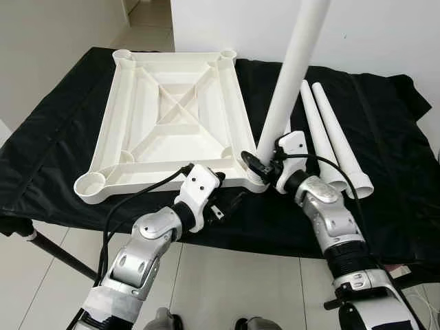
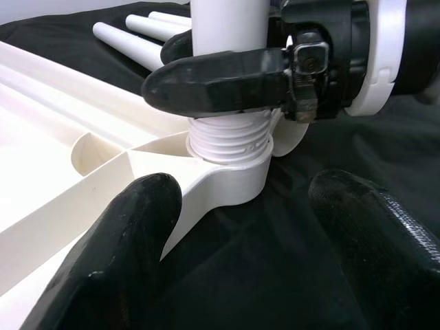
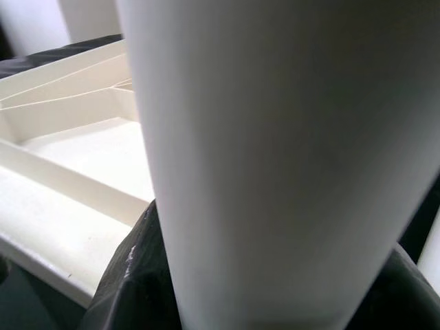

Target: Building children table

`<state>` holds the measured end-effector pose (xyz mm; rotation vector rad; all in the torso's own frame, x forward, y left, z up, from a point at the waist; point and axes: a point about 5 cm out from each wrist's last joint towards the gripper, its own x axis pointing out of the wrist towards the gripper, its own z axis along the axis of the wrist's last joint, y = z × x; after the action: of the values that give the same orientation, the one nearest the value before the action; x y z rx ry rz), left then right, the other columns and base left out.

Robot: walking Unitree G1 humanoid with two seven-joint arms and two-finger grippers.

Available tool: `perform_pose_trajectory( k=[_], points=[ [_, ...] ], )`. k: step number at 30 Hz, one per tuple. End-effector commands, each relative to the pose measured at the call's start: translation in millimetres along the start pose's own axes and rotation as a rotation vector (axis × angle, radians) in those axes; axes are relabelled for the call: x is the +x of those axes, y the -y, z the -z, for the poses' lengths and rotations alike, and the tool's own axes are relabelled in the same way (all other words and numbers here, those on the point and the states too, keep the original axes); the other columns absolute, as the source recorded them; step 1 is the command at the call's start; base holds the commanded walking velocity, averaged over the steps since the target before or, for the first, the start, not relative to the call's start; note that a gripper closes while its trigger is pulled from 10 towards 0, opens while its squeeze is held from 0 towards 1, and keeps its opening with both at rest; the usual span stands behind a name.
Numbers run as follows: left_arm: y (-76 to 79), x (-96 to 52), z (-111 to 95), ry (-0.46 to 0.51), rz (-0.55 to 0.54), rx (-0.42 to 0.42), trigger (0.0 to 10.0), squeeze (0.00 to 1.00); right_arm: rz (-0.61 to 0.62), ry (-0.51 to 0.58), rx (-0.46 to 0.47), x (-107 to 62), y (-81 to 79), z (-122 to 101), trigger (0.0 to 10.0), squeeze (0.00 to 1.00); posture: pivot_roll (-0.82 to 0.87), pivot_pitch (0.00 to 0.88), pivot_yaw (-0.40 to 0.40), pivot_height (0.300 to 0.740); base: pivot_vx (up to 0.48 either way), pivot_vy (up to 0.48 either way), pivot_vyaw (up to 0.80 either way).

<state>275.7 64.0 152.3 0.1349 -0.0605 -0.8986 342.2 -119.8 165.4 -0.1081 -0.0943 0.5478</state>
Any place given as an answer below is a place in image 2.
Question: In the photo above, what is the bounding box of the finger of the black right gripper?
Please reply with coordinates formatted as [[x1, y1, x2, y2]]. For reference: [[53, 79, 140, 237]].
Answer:
[[160, 29, 193, 66], [142, 47, 286, 116]]

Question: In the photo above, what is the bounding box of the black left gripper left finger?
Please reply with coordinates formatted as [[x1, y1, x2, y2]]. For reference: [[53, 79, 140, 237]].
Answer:
[[30, 173, 183, 330]]

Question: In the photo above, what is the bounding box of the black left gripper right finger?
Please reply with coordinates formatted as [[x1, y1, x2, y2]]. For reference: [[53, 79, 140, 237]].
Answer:
[[307, 168, 440, 330]]

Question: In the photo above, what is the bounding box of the white plastic table top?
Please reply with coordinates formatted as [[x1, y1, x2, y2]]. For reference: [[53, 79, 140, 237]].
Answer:
[[0, 40, 275, 330]]

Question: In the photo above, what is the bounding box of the black tablecloth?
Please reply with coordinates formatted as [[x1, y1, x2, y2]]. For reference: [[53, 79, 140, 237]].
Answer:
[[0, 0, 440, 330]]

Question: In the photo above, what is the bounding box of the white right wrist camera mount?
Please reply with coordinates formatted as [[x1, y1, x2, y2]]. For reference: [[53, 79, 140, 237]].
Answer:
[[343, 0, 407, 117]]

